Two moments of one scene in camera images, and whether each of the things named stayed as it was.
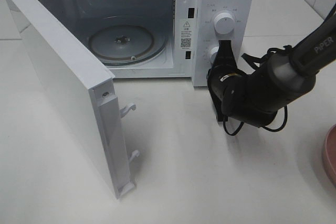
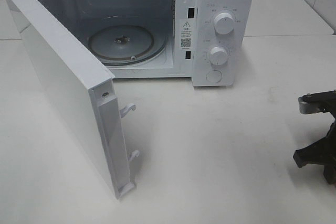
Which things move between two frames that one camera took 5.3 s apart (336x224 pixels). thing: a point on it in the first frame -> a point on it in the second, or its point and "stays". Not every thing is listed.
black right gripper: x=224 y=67 -> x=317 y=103
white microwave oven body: x=149 y=24 stays
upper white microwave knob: x=224 y=23 stays
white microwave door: x=88 y=91 stays
